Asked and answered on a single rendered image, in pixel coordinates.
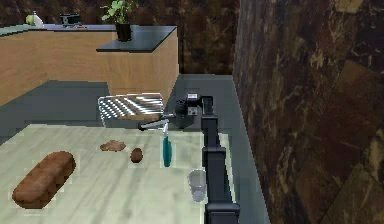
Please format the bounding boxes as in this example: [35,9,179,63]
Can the striped metal chair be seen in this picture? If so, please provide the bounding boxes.
[97,92,165,128]

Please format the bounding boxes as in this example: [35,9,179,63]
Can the flat brown bread slice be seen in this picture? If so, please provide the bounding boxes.
[99,139,127,153]

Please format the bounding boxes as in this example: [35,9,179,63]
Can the brown potato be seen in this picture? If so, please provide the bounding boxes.
[129,147,144,164]

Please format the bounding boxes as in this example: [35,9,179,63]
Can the teal dish brush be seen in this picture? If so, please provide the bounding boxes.
[161,127,173,168]

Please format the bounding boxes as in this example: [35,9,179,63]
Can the clear glass cup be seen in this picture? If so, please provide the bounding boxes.
[187,168,208,203]

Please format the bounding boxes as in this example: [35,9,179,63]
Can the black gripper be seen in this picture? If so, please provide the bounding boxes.
[137,96,202,132]

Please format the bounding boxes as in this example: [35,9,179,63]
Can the green plant in black pot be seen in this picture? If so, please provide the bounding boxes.
[100,0,139,43]

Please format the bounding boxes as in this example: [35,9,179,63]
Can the brown bread loaf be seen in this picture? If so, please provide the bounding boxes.
[11,151,77,210]

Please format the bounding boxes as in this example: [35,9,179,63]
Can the wooden kitchen counter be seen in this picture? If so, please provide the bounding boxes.
[0,23,180,107]

